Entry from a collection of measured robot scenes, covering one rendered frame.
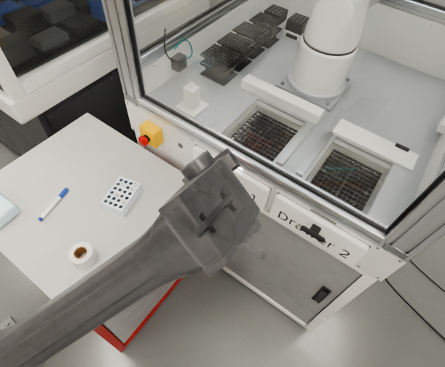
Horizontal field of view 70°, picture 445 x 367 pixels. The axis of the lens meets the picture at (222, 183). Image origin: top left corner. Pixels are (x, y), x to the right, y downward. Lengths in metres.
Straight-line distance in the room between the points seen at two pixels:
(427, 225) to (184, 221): 0.65
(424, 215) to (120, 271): 0.67
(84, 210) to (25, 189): 0.24
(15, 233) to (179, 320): 0.91
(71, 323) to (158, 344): 1.38
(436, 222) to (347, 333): 1.15
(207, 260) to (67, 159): 1.09
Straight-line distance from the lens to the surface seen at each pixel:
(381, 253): 0.98
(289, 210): 0.98
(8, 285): 2.06
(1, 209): 1.23
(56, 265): 1.11
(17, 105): 1.42
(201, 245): 0.28
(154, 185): 1.18
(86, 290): 0.35
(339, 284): 1.24
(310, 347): 1.81
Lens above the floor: 1.71
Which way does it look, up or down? 54 degrees down
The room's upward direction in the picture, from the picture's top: 5 degrees clockwise
